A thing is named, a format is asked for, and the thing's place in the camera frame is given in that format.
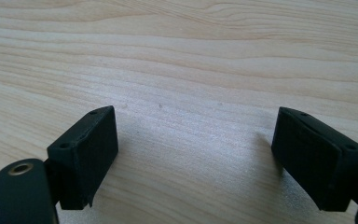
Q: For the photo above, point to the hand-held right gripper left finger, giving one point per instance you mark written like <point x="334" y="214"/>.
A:
<point x="90" y="161"/>

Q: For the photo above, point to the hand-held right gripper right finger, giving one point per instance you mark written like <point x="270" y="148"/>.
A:
<point x="310" y="161"/>

